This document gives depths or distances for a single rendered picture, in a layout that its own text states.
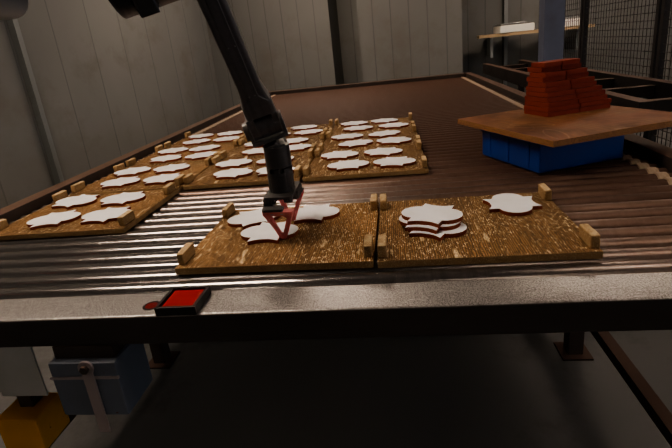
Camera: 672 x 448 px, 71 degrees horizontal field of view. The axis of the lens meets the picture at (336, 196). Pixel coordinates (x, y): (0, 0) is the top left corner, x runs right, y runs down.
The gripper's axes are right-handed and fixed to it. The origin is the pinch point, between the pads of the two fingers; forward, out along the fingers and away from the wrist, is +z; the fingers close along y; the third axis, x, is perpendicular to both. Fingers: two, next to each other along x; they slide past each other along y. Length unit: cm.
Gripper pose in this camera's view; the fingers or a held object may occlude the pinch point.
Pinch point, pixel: (287, 225)
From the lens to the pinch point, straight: 109.6
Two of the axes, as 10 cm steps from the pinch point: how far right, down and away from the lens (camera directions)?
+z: 1.0, 9.3, 3.6
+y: -1.2, 3.7, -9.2
